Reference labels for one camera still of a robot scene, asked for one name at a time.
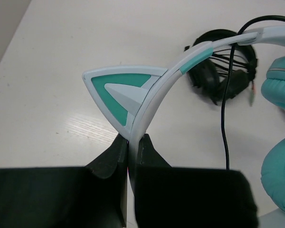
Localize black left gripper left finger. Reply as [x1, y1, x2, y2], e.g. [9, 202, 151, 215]
[0, 135, 128, 228]

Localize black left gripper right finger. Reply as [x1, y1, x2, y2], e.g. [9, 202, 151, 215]
[134, 134, 259, 228]

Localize teal cat ear headphones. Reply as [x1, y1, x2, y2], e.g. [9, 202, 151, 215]
[82, 26, 285, 211]

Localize black headphones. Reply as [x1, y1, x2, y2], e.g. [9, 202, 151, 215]
[183, 28, 258, 106]

